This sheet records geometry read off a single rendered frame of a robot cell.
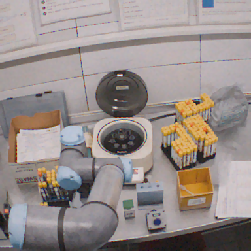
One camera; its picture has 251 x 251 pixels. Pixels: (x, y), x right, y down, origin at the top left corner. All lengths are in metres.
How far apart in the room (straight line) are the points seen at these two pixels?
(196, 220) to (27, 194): 0.71
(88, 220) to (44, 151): 1.01
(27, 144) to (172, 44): 0.77
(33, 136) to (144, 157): 0.53
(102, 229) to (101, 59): 1.07
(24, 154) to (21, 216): 0.99
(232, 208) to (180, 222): 0.22
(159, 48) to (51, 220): 1.14
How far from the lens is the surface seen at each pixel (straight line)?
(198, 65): 1.96
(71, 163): 1.28
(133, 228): 1.66
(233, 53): 1.98
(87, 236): 0.90
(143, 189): 1.64
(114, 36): 1.76
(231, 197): 1.73
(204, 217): 1.69
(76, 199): 1.53
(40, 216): 0.92
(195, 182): 1.77
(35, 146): 1.92
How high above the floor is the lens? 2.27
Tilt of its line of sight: 44 degrees down
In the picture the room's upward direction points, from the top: 6 degrees counter-clockwise
